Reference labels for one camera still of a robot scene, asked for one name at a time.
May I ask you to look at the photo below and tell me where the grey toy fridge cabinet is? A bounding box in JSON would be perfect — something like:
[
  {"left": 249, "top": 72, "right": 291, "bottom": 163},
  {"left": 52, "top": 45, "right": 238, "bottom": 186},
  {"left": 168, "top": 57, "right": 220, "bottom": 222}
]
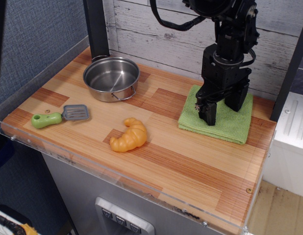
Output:
[{"left": 43, "top": 154, "right": 242, "bottom": 235}]

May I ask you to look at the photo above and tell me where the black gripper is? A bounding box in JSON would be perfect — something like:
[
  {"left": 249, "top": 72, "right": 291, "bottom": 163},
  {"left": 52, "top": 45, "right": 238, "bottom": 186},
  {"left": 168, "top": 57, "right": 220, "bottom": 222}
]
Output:
[{"left": 196, "top": 44, "right": 252, "bottom": 126}]

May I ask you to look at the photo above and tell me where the orange plastic croissant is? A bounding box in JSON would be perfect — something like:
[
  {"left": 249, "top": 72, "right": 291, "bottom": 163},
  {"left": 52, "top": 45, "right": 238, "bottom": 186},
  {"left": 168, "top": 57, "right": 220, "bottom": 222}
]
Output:
[{"left": 109, "top": 117, "right": 147, "bottom": 152}]

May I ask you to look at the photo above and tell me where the green handled grey spatula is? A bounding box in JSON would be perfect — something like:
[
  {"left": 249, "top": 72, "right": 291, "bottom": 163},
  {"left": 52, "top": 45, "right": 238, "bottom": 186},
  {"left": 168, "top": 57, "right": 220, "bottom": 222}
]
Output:
[{"left": 31, "top": 104, "right": 89, "bottom": 129}]

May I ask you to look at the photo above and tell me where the clear acrylic guard rail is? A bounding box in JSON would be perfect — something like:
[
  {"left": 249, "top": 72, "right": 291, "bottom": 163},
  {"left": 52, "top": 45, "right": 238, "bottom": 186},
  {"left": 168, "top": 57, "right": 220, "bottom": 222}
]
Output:
[{"left": 0, "top": 116, "right": 276, "bottom": 235}]

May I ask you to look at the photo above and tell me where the green cloth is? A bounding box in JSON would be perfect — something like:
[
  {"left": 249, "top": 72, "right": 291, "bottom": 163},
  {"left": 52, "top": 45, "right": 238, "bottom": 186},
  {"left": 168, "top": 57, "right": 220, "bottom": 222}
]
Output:
[{"left": 178, "top": 85, "right": 253, "bottom": 145}]

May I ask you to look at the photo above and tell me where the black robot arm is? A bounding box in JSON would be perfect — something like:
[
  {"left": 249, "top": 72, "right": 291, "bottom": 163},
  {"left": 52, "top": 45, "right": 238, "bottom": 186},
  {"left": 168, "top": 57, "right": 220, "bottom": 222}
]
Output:
[{"left": 184, "top": 0, "right": 259, "bottom": 126}]

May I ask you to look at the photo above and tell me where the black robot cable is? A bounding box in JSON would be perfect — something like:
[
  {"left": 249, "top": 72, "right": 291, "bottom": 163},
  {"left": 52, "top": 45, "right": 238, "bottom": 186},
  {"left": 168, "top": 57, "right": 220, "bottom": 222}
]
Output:
[{"left": 149, "top": 0, "right": 206, "bottom": 32}]

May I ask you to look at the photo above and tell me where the dark metal right post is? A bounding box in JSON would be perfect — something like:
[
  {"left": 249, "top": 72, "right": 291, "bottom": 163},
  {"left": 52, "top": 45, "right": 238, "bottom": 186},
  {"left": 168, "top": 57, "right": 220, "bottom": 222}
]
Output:
[{"left": 269, "top": 0, "right": 303, "bottom": 122}]

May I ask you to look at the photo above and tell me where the yellow object bottom left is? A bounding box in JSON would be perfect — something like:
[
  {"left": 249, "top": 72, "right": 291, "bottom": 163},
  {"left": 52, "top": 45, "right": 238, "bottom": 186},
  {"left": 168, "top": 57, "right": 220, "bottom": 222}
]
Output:
[{"left": 21, "top": 224, "right": 38, "bottom": 235}]

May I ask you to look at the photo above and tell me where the dark metal left post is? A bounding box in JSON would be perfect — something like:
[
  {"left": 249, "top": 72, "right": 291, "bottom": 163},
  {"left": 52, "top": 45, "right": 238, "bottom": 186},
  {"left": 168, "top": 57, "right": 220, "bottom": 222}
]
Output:
[{"left": 83, "top": 0, "right": 110, "bottom": 58}]

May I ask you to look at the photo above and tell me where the silver dispenser button panel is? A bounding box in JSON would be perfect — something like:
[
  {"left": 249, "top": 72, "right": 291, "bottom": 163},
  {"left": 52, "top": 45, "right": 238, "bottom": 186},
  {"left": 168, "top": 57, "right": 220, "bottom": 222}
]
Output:
[{"left": 95, "top": 197, "right": 155, "bottom": 235}]

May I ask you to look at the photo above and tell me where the stainless steel pot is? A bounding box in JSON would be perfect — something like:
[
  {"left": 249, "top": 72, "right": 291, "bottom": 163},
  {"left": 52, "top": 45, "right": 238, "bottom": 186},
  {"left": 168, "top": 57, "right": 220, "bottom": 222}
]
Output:
[{"left": 83, "top": 56, "right": 140, "bottom": 102}]

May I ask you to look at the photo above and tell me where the white aluminium frame block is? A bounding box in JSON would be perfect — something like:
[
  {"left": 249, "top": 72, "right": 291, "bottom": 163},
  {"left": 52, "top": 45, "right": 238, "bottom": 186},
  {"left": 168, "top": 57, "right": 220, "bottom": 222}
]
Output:
[{"left": 263, "top": 92, "right": 303, "bottom": 196}]

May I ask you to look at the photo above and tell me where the dark metal post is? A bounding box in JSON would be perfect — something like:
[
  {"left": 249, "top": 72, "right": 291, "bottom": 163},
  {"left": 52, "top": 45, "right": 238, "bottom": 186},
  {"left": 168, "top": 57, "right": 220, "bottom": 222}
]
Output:
[
  {"left": 83, "top": 0, "right": 110, "bottom": 58},
  {"left": 269, "top": 0, "right": 303, "bottom": 122}
]

